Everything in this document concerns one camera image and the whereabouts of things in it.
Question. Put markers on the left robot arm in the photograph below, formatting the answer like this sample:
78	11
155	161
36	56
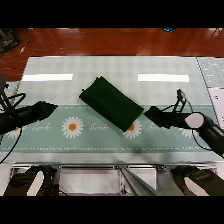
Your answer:
13	117

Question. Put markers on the silver frame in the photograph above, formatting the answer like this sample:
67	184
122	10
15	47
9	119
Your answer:
133	180

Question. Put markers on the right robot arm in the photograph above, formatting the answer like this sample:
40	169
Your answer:
210	129

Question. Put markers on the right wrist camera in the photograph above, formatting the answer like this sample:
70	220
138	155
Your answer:
180	100

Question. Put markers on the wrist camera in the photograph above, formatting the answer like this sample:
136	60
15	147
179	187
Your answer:
4	90
180	100

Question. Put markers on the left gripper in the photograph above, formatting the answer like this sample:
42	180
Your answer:
39	110

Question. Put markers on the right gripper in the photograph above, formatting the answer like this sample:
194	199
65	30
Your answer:
160	117

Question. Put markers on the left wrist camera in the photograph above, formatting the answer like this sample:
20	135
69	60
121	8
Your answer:
4	90

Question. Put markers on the dark green garment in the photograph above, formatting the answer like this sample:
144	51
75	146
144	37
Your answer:
111	103

